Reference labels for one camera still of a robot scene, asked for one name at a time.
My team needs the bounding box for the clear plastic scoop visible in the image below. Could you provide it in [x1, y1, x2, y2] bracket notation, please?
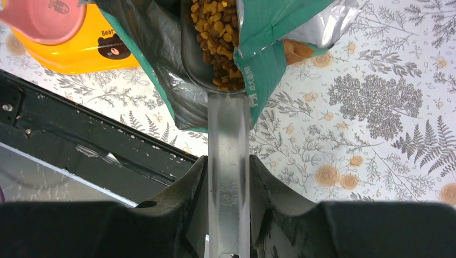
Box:
[181, 1, 251, 257]

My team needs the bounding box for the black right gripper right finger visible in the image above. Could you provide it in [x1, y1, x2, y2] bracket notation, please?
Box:
[250, 155, 321, 257]

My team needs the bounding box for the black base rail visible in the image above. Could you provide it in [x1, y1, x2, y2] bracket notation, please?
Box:
[1, 71, 197, 203]

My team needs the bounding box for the green dog food bag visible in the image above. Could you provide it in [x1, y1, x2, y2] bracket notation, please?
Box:
[95, 1, 361, 132]

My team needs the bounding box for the yellow double pet bowl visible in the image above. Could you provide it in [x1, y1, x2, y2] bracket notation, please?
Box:
[1, 1, 139, 74]

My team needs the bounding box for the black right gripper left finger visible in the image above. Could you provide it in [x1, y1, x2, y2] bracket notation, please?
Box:
[135, 156, 208, 257]

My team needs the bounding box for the floral table mat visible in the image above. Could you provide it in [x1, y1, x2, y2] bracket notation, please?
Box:
[0, 0, 456, 207]

